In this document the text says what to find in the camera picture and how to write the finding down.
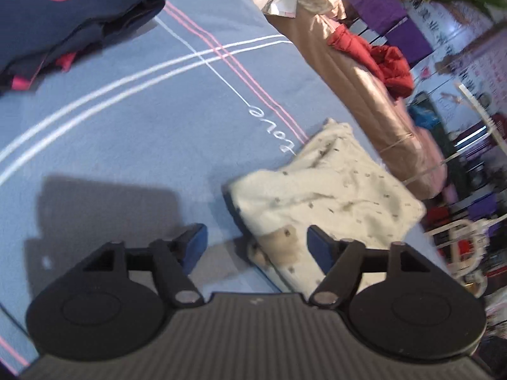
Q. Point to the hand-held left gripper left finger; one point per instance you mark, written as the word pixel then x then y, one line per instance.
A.
pixel 196 246

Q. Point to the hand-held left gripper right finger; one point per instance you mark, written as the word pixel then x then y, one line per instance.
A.
pixel 318 245

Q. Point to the beige dotted garment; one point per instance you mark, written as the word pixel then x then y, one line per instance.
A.
pixel 336 190

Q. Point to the blue striped bed sheet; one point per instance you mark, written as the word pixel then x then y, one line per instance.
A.
pixel 119 126

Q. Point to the tan rolled bedding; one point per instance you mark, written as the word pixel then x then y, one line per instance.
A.
pixel 356 99

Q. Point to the red jacket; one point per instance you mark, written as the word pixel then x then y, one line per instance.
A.
pixel 380 63

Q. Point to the purple cloth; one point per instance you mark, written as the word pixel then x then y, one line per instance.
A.
pixel 376 4

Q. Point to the white banner with black print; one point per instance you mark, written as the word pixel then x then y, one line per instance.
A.
pixel 431 19

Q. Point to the navy garment with pink print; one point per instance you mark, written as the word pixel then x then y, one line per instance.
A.
pixel 59 19

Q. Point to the white metal frame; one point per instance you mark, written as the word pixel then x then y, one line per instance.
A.
pixel 461 225

